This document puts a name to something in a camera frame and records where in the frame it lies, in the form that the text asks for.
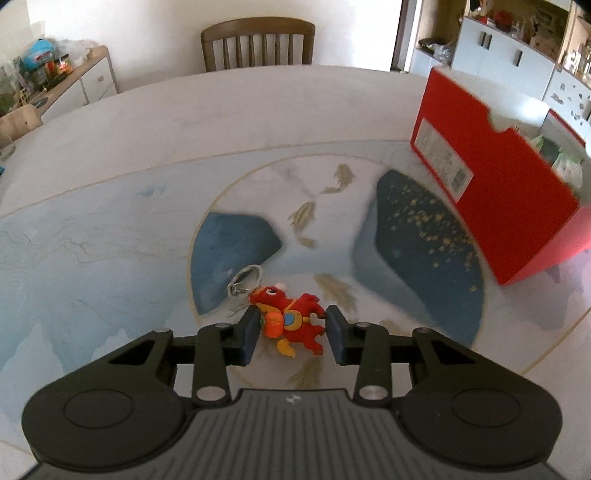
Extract red cardboard shoe box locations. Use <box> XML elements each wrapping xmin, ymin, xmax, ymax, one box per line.
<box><xmin>410</xmin><ymin>66</ymin><xmax>591</xmax><ymax>287</ymax></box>

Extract clear plastic bag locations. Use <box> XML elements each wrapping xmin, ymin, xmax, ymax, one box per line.
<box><xmin>58</xmin><ymin>39</ymin><xmax>100</xmax><ymax>68</ymax></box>

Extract grey plastic bag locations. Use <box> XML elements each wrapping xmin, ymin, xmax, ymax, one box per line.
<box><xmin>418</xmin><ymin>37</ymin><xmax>455</xmax><ymax>61</ymax></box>

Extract red dragon keychain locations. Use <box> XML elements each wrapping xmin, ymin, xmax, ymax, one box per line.
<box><xmin>227</xmin><ymin>264</ymin><xmax>328</xmax><ymax>357</ymax></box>

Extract white wooden sideboard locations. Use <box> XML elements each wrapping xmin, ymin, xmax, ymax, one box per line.
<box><xmin>32</xmin><ymin>45</ymin><xmax>117</xmax><ymax>123</ymax></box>

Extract brown cardboard box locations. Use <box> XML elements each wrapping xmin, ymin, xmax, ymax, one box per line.
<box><xmin>0</xmin><ymin>104</ymin><xmax>43</xmax><ymax>144</ymax></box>

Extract wooden slat-back chair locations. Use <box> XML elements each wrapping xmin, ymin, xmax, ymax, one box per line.
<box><xmin>201</xmin><ymin>17</ymin><xmax>316</xmax><ymax>72</ymax></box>

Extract green white snack packet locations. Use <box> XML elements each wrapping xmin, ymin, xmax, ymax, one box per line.
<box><xmin>531</xmin><ymin>134</ymin><xmax>589</xmax><ymax>190</ymax></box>

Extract white wall cabinets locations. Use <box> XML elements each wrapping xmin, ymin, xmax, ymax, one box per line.
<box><xmin>409</xmin><ymin>16</ymin><xmax>591</xmax><ymax>121</ymax></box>

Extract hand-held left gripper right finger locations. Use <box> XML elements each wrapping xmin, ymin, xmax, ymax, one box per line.
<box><xmin>325</xmin><ymin>305</ymin><xmax>476</xmax><ymax>407</ymax></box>

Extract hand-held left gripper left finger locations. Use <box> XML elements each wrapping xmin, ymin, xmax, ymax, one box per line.
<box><xmin>108</xmin><ymin>305</ymin><xmax>262</xmax><ymax>407</ymax></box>

